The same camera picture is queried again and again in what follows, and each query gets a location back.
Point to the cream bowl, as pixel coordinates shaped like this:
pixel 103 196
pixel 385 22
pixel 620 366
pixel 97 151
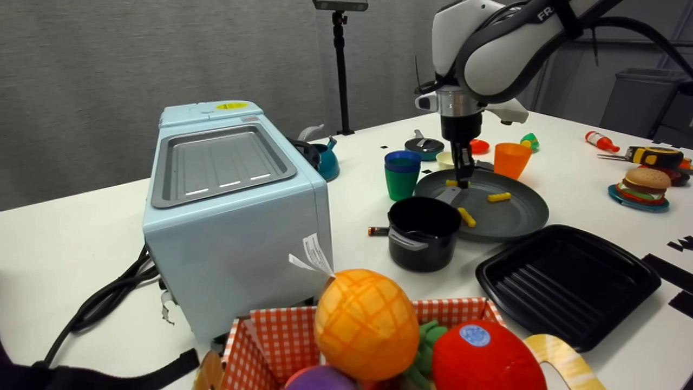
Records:
pixel 444 160

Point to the orange plush fruit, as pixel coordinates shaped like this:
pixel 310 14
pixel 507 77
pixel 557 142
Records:
pixel 365 326

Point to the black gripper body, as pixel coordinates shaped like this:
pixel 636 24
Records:
pixel 462 132

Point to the black tape strip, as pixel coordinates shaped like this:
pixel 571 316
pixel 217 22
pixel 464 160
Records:
pixel 684 304
pixel 667 271

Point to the green plush vegetable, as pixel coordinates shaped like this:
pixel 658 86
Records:
pixel 427 354

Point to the green plastic cup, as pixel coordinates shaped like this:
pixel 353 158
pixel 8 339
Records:
pixel 401 186

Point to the red plush tomato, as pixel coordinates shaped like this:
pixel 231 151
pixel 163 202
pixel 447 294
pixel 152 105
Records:
pixel 483 360

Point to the blue plastic cup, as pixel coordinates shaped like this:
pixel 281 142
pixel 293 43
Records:
pixel 404 160

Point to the purple plush fruit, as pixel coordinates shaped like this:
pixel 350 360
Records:
pixel 318 380

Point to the black toy saucepan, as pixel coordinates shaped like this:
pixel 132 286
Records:
pixel 426 238

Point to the toy burger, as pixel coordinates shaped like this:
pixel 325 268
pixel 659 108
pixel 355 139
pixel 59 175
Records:
pixel 643 185

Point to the grey backdrop curtain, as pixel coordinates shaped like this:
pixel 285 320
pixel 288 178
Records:
pixel 217 57

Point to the small teal plate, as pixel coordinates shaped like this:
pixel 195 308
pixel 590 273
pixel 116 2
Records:
pixel 636 203

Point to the black ridged grill tray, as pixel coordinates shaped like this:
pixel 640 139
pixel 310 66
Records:
pixel 566 285

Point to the translucent orange cup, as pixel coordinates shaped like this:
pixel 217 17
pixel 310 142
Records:
pixel 511 160

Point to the yellow toy fry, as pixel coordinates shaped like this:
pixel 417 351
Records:
pixel 499 198
pixel 451 183
pixel 469 216

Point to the red toy bottle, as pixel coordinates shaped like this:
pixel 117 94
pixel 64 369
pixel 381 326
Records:
pixel 600 142

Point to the red checkered basket box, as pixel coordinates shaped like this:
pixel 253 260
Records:
pixel 268 337

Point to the small orange-red plate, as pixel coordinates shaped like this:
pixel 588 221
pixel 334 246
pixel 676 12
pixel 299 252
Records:
pixel 479 145

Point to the small teal frying pan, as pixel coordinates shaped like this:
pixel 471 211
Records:
pixel 426 145

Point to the black tripod stand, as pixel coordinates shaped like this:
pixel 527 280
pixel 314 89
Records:
pixel 341 71

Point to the black yellow toy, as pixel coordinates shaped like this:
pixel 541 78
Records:
pixel 658 156

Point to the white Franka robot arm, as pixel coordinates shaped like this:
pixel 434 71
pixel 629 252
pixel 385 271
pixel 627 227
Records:
pixel 506 43

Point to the dark grey-green plate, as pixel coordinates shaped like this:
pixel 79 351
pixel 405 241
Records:
pixel 511 216

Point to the grey bin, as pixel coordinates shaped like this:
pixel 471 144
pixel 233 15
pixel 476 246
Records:
pixel 640 100

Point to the teal toy kettle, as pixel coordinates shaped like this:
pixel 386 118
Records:
pixel 325 160

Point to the light blue toaster oven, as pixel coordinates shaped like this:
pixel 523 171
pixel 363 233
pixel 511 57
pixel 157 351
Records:
pixel 239 246

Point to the black camera on stand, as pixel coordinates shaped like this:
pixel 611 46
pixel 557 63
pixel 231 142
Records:
pixel 338 4

